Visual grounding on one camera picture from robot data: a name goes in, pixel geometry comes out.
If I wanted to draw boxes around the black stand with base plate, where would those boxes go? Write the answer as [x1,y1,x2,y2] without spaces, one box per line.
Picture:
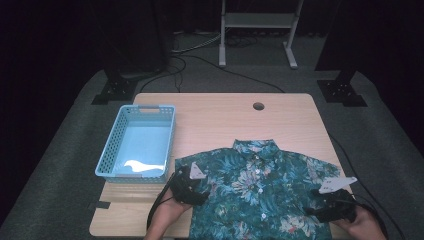
[314,0,369,108]
[91,0,168,106]

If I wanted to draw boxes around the light blue plastic basket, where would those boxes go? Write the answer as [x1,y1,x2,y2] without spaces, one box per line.
[94,104,177,185]

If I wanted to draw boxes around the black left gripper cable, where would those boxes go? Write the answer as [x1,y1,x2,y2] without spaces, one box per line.
[146,172,177,232]

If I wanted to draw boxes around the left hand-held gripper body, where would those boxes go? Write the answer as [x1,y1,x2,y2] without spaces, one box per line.
[169,161,211,207]

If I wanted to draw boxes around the black tape strip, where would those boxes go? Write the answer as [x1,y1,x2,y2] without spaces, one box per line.
[87,200,112,211]

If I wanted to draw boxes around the person's right hand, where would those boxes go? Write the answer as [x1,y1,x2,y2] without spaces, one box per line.
[332,203,388,240]

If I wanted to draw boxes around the long black floor cable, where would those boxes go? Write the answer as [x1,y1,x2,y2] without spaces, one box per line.
[139,54,286,94]

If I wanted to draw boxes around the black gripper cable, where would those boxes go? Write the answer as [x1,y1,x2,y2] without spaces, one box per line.
[328,132,406,240]
[146,172,177,232]

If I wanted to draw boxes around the white metal stand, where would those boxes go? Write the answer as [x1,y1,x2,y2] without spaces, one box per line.
[218,0,305,70]

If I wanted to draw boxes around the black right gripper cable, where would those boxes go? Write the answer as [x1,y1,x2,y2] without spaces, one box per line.
[328,132,406,240]

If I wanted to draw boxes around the tangled black floor cables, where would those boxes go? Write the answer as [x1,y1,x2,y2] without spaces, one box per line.
[225,34,258,48]

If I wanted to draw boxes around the teal floral print shirt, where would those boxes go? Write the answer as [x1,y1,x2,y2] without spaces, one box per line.
[174,138,342,240]

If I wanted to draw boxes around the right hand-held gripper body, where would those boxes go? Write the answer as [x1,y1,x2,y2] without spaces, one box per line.
[311,176,359,224]

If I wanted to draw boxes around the white floor cable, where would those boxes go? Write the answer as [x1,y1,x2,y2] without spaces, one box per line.
[171,32,223,55]

